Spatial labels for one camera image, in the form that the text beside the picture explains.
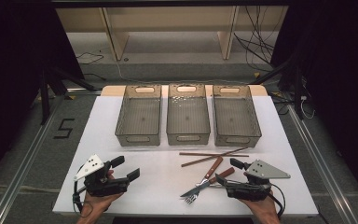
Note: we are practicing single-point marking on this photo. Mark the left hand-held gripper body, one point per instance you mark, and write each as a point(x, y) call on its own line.
point(105, 185)

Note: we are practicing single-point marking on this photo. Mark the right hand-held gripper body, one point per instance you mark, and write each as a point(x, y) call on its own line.
point(248, 189)

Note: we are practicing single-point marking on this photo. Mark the smoky clear plastic bin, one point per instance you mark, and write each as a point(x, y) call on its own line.
point(188, 118)
point(236, 118)
point(140, 118)

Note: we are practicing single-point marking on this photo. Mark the person's left hand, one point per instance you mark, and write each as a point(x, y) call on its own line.
point(98, 203)

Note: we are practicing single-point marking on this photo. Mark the person's right hand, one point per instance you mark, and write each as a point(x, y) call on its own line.
point(264, 208)

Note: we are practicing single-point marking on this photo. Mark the white table sheet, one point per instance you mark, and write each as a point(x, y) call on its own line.
point(155, 174)

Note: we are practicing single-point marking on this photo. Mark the black metal stand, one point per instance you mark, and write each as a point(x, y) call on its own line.
point(297, 93)
point(45, 99)

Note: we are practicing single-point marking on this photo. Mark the beige wooden furniture leg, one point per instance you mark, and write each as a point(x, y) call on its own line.
point(228, 34)
point(116, 37)

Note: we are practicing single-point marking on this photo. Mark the black curtain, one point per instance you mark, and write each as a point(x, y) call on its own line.
point(338, 62)
point(12, 62)

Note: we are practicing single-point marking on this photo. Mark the aluminium floor rail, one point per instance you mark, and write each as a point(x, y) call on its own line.
point(323, 168)
point(21, 174)

